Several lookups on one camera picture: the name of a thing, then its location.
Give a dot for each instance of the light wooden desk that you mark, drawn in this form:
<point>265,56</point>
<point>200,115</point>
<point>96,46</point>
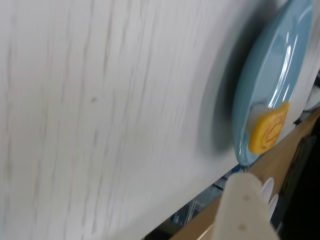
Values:
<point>277,162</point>

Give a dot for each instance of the blue ceramic dish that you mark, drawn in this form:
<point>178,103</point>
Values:
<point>265,75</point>

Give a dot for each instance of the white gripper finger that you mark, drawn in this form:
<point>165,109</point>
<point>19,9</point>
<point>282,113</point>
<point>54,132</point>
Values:
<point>240,212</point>

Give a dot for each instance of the yellow egg sushi toy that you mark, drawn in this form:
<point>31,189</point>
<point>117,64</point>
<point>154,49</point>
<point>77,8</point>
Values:
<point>267,130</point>

